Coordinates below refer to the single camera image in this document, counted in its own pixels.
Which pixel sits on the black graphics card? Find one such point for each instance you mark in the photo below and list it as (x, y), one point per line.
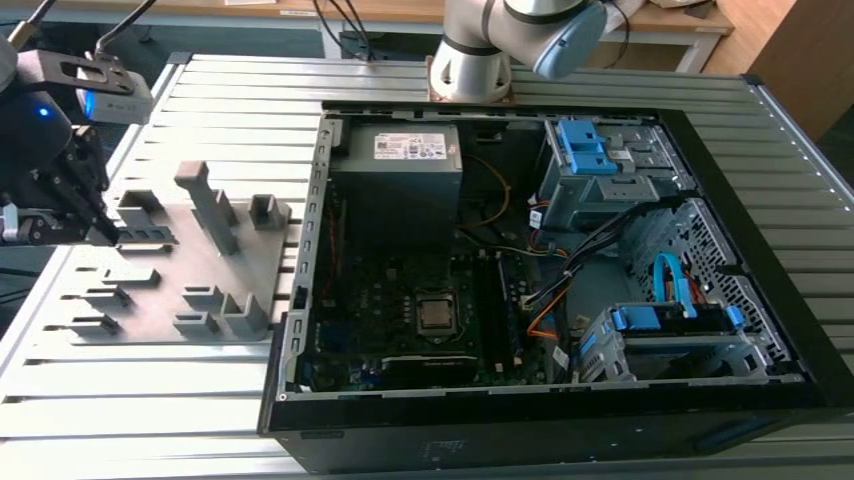
(428, 370)

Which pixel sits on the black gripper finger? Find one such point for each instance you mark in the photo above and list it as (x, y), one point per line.
(41, 227)
(83, 185)

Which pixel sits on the hard disk in blue carrier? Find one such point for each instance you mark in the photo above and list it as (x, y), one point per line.
(635, 320)

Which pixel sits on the CPU socket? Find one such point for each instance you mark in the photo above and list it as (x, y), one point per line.
(437, 334)

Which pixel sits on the blue disk carrier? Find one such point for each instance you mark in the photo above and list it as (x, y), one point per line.
(581, 145)

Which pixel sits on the wooden desk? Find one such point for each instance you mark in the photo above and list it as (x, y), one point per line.
(695, 22)

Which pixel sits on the green motherboard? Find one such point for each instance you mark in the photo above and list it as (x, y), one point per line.
(374, 300)

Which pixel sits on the grey perforated drive cage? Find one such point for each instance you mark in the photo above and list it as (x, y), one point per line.
(668, 345)

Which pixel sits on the wooden cabinet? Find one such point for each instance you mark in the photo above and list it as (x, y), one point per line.
(801, 50)

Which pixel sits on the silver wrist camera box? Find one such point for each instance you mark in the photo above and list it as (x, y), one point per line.
(121, 105)

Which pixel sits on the white power supply label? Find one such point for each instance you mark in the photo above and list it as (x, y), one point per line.
(408, 147)

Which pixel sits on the grey power supply unit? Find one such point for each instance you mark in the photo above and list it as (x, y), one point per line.
(401, 195)

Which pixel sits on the black PC case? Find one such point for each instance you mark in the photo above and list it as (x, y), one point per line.
(468, 435)

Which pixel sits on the grey parts rack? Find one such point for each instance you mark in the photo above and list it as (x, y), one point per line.
(261, 270)

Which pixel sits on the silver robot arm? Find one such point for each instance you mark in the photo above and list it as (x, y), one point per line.
(481, 30)

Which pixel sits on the silver CPU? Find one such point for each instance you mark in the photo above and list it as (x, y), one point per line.
(437, 312)

